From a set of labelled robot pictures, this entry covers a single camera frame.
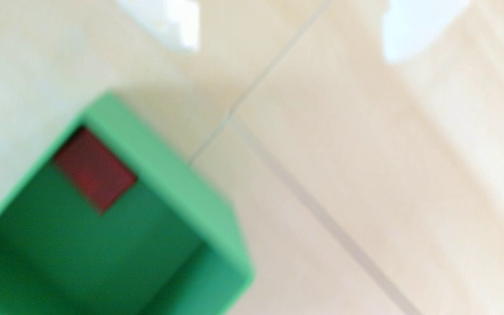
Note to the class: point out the green open box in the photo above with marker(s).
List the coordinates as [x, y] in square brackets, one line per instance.
[169, 175]

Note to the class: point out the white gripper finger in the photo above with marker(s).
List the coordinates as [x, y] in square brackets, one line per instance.
[422, 26]
[169, 17]

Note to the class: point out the red block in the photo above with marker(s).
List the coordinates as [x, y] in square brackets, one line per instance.
[96, 170]

